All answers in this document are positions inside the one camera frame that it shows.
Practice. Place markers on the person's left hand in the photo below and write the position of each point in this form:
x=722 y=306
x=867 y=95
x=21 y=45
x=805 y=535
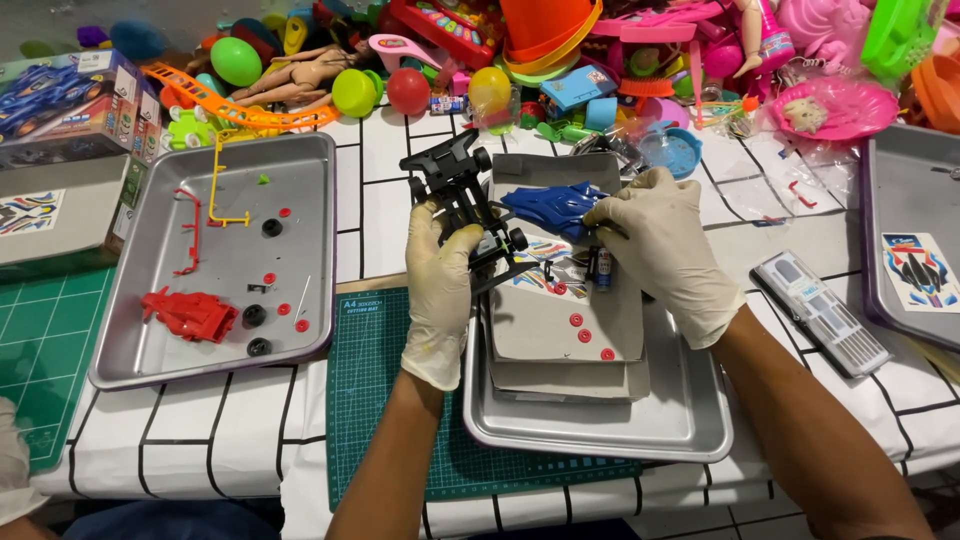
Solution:
x=439 y=300

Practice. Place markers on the person's right hand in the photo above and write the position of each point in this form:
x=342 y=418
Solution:
x=667 y=247

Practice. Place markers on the blue toy car body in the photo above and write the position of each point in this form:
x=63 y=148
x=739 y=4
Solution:
x=551 y=206

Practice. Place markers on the black toy car chassis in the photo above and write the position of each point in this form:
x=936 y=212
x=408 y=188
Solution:
x=450 y=172

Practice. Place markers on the small battery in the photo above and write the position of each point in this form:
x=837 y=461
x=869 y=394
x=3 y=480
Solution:
x=603 y=271

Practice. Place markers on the colourful sticker sheet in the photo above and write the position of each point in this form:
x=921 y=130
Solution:
x=570 y=262
x=921 y=274
x=30 y=211

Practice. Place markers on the grey flattened cardboard box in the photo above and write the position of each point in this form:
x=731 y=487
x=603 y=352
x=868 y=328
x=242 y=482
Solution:
x=540 y=330

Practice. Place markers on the small black plastic part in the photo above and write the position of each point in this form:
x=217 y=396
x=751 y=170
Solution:
x=548 y=270

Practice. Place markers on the small green cutting mat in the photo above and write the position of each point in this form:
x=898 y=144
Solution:
x=375 y=420

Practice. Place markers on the thin metal axle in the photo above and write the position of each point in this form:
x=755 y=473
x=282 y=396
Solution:
x=302 y=296

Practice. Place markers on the small red plastic clip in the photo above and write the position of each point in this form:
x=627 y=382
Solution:
x=801 y=196

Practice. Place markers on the metal tray with purple rim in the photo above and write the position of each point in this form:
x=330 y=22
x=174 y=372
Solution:
x=225 y=262
x=675 y=405
x=907 y=195

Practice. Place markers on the clear screwdriver set case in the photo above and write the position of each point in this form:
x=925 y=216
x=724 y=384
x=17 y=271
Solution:
x=821 y=313

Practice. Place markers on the black toy car tyre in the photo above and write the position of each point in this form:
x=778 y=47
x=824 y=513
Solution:
x=253 y=315
x=272 y=227
x=259 y=346

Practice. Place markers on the heap of colourful plastic toys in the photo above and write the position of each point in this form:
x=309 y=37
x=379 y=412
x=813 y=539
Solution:
x=525 y=60

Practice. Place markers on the red toy car body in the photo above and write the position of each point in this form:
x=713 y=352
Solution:
x=191 y=315

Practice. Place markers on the yellow plastic sprue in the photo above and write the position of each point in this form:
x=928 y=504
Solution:
x=217 y=187

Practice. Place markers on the white tablecloth with black grid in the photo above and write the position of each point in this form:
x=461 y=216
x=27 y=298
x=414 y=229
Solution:
x=225 y=435

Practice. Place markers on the red plastic sprue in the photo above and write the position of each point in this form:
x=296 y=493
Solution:
x=196 y=225

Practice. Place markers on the open grey cardboard box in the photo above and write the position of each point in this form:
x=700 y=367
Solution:
x=82 y=210

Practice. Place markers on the large green cutting mat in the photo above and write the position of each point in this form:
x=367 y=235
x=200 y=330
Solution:
x=37 y=337

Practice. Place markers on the printed toy car box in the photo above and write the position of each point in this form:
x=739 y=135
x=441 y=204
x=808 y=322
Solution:
x=67 y=105

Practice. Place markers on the small metal bracket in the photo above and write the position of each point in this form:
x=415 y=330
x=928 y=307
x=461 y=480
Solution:
x=259 y=288

